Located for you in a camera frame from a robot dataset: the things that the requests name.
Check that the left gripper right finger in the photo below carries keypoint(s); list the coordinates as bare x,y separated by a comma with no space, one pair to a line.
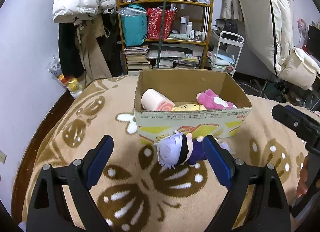
268,210

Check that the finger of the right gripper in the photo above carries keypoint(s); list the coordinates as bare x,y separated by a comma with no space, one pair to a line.
307,112
295,120

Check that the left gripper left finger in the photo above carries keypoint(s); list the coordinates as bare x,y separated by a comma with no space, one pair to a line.
48,209

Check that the pink bear plush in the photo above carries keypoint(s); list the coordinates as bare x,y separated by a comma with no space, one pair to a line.
211,101

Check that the yellow plush toy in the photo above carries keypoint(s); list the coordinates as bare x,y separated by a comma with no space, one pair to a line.
190,107

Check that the white-haired plush doll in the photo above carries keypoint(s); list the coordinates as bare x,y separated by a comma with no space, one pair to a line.
180,148

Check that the pink roll plush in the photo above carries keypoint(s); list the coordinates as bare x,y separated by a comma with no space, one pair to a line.
152,100

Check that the person's right hand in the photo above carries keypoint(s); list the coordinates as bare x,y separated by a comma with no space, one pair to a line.
302,187

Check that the white rolling cart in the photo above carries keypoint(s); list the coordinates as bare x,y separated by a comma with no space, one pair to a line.
219,58

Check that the cardboard box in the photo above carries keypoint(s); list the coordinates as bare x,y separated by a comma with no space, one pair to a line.
181,86

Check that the beige patterned blanket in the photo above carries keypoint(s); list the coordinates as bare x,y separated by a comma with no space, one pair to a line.
135,193

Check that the cream reclining chair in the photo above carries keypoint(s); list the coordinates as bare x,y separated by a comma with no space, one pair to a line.
269,35

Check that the wooden shelf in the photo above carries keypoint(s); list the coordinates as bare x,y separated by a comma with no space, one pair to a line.
200,14

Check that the beige trench coat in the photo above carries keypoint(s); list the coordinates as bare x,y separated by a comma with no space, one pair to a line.
91,56

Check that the stack of books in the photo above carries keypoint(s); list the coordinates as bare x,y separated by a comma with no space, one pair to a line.
136,58

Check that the red gift bag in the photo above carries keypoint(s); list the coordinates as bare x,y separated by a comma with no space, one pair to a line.
154,16

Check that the green pole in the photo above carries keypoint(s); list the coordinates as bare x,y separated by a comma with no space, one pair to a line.
161,33

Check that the teal bag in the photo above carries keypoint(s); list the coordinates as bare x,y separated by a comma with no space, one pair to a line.
134,24

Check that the wall outlet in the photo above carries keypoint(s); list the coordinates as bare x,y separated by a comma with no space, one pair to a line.
3,157

